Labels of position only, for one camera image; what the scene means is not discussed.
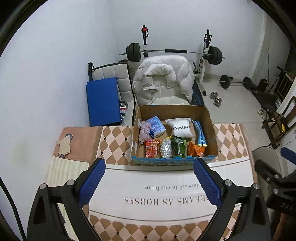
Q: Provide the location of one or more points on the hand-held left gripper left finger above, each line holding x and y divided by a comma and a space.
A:
92, 183

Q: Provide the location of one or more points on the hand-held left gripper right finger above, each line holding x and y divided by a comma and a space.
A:
207, 183

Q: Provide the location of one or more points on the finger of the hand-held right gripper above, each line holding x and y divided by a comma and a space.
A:
266, 170
289, 153

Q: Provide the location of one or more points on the orange snack packet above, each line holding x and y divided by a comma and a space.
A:
196, 150

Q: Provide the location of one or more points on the green snack packet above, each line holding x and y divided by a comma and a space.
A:
180, 147

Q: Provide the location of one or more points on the blue stick packet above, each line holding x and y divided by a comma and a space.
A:
200, 133

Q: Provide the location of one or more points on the silver foil packet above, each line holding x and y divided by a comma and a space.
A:
166, 149

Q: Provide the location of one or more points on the cardboard box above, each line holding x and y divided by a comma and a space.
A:
209, 129

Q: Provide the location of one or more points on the white soft packet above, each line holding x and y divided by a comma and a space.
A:
181, 128

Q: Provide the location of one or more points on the red snack packet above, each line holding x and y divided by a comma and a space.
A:
152, 149

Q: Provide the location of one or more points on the blue white tissue pack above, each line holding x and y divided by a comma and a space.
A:
157, 127

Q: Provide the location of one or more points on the person's right forearm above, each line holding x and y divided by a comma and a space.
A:
286, 227

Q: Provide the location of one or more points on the beige round chair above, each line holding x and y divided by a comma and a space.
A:
266, 155

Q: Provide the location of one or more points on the beige striped mat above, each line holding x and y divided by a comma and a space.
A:
62, 169

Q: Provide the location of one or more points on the checked printed tablecloth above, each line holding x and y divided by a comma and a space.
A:
161, 176

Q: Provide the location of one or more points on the brown cardboard piece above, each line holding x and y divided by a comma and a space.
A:
64, 146

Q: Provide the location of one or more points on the brown wooden chair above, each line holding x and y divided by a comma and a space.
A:
291, 104

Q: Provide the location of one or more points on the dark smartphone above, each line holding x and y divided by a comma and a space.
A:
70, 136

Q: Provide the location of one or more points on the black exercise machine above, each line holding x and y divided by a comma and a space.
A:
266, 97

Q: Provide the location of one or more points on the black box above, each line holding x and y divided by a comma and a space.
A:
263, 84

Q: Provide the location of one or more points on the blue folded mat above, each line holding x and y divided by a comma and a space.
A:
103, 102

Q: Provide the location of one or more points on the chrome dumbbell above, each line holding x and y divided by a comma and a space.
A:
218, 102
214, 95

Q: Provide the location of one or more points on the dark blue bench pad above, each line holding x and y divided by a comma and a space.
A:
197, 95

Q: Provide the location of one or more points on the white chair seat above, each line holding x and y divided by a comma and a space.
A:
171, 100

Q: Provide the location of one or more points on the short barbell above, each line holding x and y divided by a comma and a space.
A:
224, 81

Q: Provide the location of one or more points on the white padded seat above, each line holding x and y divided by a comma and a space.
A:
122, 74

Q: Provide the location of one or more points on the white down jacket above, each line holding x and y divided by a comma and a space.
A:
161, 76

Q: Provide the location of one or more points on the barbell with black plates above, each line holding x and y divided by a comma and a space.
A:
175, 51

